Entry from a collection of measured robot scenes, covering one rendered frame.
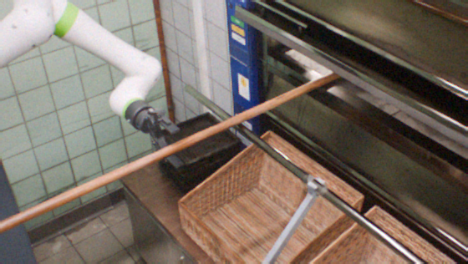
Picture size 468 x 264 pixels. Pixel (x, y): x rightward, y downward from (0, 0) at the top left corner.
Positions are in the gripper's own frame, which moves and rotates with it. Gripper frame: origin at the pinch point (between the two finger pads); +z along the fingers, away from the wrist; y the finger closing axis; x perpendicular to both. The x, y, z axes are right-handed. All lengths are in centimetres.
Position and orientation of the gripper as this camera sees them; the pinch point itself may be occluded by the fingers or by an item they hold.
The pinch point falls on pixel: (175, 147)
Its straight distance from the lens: 196.5
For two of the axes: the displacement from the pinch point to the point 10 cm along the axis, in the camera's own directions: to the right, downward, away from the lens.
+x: -7.8, 3.7, -5.0
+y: 0.2, 8.2, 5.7
